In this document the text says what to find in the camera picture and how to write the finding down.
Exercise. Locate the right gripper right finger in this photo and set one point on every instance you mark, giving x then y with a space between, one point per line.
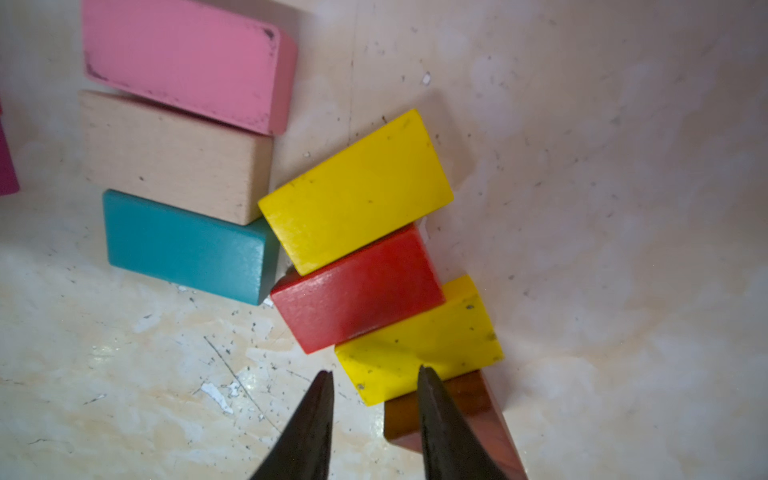
450 449

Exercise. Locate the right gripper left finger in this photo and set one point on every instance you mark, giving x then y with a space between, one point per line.
303 450

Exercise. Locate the brown triangle block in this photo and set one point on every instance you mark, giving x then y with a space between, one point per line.
475 400

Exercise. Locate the yellow block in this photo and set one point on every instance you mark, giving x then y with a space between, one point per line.
454 338
383 182

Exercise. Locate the red block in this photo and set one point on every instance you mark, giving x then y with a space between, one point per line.
383 283

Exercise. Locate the teal rectangular block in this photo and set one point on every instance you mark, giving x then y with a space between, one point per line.
238 262

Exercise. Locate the beige rectangular block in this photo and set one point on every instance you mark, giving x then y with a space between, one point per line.
170 157

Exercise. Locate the pink block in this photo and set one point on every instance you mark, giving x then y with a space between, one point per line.
193 56

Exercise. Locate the magenta block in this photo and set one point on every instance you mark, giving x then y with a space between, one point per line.
9 183

